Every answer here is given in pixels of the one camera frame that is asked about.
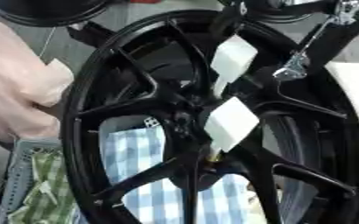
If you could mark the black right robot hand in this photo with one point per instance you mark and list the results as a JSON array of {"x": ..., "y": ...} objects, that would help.
[{"x": 336, "y": 43}]

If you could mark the black spoked wheel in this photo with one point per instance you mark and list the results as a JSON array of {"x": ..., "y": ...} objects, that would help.
[{"x": 136, "y": 99}]

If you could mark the black round tyre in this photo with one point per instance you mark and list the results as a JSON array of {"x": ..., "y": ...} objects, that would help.
[{"x": 39, "y": 11}]

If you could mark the person's hand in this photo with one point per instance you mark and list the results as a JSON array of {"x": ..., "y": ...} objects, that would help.
[{"x": 14, "y": 81}]

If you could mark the green white checked bundle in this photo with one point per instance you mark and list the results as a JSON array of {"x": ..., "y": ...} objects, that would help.
[{"x": 47, "y": 192}]

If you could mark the grey pierced tray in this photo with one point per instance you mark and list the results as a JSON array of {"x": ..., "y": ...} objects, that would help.
[{"x": 19, "y": 175}]

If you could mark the small white pierced bracket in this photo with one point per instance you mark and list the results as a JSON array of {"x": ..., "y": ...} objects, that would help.
[{"x": 152, "y": 122}]

